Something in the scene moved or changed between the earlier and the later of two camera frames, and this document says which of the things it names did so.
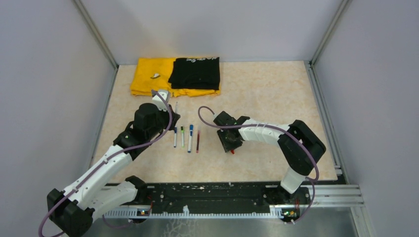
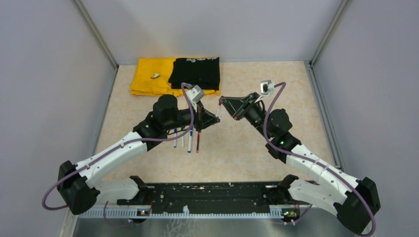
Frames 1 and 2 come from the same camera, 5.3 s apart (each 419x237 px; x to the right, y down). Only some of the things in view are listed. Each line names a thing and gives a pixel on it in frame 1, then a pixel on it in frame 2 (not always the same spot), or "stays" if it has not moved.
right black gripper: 228,147 to 238,106
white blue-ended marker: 175,137 stays
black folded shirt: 196,73 stays
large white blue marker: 191,131 stays
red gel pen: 197,142 stays
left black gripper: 176,116 to 203,118
